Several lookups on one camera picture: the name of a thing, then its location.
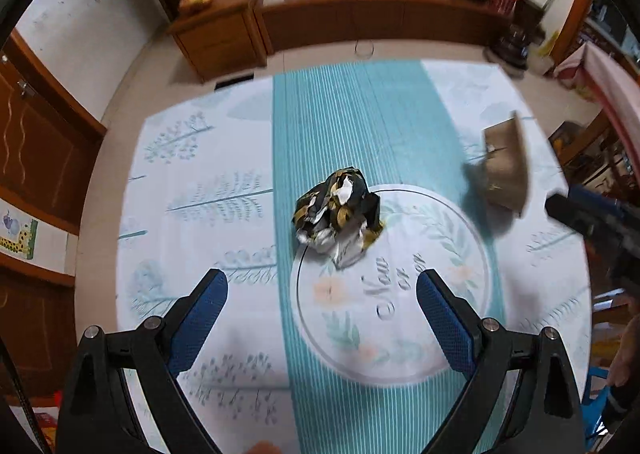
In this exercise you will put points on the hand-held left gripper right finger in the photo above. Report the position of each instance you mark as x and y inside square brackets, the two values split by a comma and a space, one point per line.
[445, 324]

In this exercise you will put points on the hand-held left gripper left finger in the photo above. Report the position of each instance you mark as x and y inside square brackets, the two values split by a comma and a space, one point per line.
[200, 319]

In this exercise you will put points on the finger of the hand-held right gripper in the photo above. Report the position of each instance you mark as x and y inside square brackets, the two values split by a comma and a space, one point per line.
[575, 214]
[607, 204]

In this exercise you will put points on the beige knitted hat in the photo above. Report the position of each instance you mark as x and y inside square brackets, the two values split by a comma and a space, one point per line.
[505, 169]

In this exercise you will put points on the black gold wrapper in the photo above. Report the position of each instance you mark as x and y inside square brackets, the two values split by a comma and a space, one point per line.
[330, 204]

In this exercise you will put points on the person's right forearm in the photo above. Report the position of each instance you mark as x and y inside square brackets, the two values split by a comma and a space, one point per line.
[627, 354]

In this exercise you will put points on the table with floral cloth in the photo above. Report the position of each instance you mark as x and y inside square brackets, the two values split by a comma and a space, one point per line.
[210, 234]

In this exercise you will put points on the table with pink cloth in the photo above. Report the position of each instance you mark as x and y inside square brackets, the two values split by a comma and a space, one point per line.
[610, 79]

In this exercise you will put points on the blue plastic stool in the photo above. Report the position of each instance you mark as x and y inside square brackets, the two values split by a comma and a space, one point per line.
[600, 404]

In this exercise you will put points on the brown wooden door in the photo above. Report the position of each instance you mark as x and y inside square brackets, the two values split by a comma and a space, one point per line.
[30, 324]
[45, 149]

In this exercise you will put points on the black pot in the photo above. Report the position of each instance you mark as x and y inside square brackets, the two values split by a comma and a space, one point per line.
[510, 52]

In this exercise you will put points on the long wooden low cabinet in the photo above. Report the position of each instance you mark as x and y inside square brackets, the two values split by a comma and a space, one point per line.
[375, 19]

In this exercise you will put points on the small wooden side cabinet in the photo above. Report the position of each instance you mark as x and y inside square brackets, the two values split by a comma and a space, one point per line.
[220, 39]

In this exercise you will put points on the bunch of bananas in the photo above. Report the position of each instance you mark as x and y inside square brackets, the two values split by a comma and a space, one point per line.
[195, 2]

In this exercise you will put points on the giraffe wall poster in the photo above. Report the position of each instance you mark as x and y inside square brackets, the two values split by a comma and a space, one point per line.
[20, 234]

